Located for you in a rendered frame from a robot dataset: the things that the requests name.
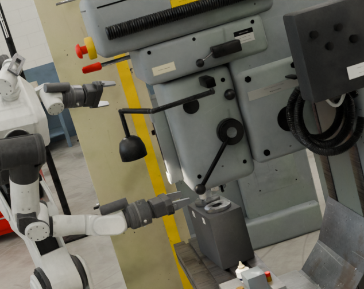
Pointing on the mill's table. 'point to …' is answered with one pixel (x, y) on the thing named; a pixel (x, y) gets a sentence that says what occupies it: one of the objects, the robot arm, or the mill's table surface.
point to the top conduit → (165, 17)
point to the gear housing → (197, 50)
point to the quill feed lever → (225, 136)
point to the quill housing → (204, 128)
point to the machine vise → (289, 281)
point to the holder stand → (221, 231)
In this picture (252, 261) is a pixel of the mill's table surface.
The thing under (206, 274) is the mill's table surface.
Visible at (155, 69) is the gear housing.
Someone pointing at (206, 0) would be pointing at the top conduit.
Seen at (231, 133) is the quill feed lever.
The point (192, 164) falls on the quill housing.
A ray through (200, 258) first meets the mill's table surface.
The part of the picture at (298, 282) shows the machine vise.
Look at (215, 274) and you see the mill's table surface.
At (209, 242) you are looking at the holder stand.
